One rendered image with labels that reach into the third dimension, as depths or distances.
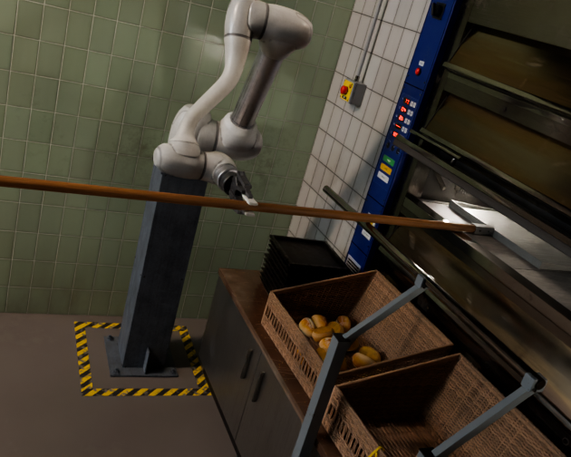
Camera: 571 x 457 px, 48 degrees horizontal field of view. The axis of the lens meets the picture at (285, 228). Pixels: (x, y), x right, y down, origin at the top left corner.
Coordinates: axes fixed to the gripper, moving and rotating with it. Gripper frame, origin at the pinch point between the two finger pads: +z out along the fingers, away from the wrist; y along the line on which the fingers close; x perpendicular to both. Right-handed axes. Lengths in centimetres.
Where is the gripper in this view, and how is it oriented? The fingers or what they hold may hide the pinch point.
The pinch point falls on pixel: (248, 205)
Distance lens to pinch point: 202.9
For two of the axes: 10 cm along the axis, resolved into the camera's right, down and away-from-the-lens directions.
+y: -2.6, 9.0, 3.5
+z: 3.6, 4.3, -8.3
